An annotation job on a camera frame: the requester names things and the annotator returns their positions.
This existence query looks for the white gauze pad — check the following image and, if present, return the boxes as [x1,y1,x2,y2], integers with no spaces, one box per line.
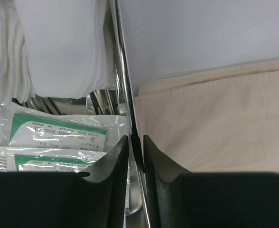
[0,0,35,103]
[14,0,113,98]

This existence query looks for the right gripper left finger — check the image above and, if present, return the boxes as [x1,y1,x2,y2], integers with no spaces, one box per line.
[77,135,129,228]

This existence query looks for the beige cloth drape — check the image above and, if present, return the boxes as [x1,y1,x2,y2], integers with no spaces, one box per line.
[135,60,279,173]

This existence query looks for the green white suture packet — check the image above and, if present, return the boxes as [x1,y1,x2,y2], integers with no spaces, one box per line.
[0,103,129,152]

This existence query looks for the steel hemostat forceps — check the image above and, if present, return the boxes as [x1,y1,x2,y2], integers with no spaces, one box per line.
[12,96,63,115]

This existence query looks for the stainless steel tray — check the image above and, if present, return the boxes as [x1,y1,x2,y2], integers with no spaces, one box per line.
[10,0,152,228]

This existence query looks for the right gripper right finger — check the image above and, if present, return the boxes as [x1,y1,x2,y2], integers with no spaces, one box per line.
[144,135,190,228]

